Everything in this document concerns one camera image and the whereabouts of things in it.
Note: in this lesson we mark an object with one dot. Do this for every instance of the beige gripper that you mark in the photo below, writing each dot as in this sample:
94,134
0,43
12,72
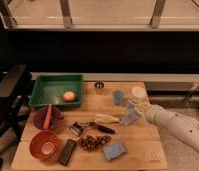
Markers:
140,108

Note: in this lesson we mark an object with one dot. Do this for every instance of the grey blue towel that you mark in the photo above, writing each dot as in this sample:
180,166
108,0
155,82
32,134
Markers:
132,115

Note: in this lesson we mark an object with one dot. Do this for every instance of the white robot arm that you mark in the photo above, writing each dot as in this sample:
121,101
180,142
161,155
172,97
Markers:
184,128

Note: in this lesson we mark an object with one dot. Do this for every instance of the white plastic cup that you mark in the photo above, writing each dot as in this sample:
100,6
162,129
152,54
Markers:
138,94

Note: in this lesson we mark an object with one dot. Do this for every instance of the blue plastic cup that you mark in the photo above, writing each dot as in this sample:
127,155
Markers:
118,97

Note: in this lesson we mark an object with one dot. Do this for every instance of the small metal cup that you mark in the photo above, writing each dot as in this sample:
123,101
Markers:
99,85

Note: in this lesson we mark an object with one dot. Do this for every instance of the blue sponge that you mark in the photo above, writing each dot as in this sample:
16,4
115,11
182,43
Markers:
114,150

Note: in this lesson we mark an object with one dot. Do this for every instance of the bunch of red grapes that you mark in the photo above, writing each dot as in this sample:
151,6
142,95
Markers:
90,143

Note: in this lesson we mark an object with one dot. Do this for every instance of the small metal clip tool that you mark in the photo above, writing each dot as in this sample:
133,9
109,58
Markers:
76,129

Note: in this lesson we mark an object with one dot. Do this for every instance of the apple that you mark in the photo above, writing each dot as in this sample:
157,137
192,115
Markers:
68,96

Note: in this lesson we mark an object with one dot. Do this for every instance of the black remote control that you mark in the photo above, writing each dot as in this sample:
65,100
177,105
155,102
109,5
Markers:
66,152

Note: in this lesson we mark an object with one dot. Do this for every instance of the green plastic tray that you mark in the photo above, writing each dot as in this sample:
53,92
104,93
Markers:
50,90

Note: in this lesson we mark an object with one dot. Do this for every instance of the orange carrot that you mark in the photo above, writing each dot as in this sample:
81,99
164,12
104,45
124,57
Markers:
47,117

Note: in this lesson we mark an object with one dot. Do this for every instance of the orange bowl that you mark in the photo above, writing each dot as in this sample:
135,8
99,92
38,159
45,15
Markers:
43,145

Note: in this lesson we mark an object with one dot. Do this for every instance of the black chair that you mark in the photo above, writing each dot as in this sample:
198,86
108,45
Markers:
14,91

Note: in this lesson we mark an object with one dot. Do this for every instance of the black handled peeler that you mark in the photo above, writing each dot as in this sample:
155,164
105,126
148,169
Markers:
99,127

